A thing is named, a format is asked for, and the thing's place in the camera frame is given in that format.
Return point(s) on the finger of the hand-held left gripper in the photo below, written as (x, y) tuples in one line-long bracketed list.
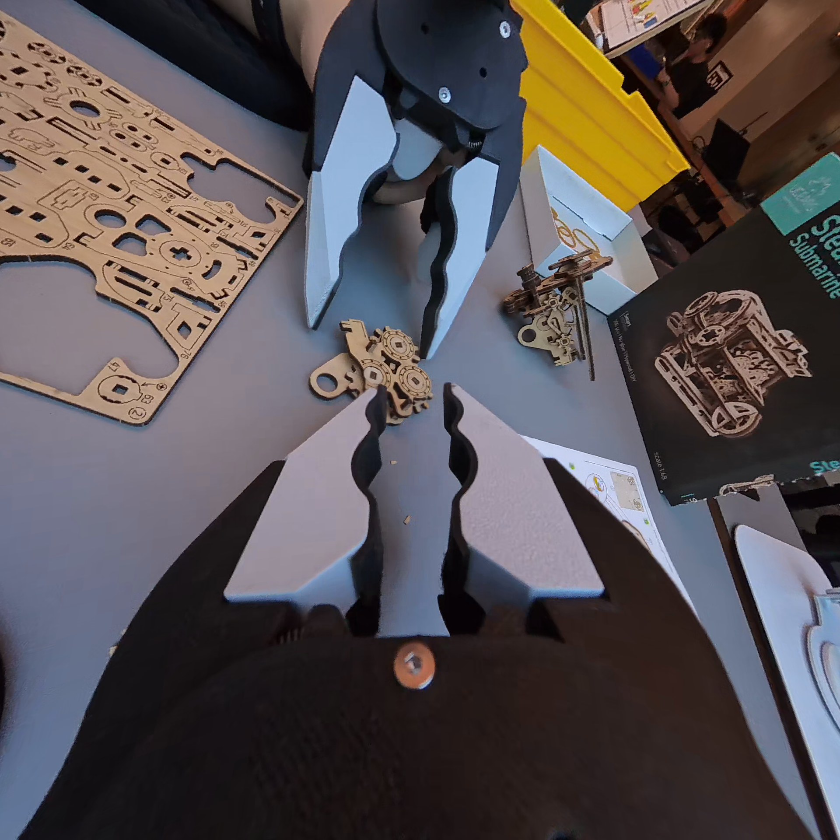
[(476, 210), (341, 164)]

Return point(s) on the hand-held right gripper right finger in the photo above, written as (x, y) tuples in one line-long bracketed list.
[(525, 525)]

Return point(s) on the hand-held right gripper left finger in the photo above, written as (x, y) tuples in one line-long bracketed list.
[(308, 525)]

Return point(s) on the wooden gear assembly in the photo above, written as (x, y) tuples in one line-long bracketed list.
[(380, 367)]

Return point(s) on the laser-cut wooden parts sheet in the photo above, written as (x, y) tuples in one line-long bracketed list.
[(65, 197)]

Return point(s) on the person's left forearm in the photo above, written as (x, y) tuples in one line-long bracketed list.
[(308, 39)]

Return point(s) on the grey desk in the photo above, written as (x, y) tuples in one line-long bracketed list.
[(197, 492)]

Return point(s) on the white instruction booklet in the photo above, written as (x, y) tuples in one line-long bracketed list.
[(623, 492)]

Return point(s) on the pile of tan rubber bands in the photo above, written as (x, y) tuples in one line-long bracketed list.
[(577, 233)]

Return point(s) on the white cardboard box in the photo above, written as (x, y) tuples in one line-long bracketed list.
[(590, 197)]

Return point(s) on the small wooden mechanical model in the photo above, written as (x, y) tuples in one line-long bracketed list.
[(551, 308)]

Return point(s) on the stack of yellow plastic bins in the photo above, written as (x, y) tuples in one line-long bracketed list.
[(577, 98)]

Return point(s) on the black cushioned pad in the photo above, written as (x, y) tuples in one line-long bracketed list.
[(197, 52)]

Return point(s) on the white printed paper sheet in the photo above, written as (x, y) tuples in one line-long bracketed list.
[(630, 19)]

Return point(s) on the black puzzle kit box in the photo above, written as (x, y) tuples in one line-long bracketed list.
[(735, 295)]

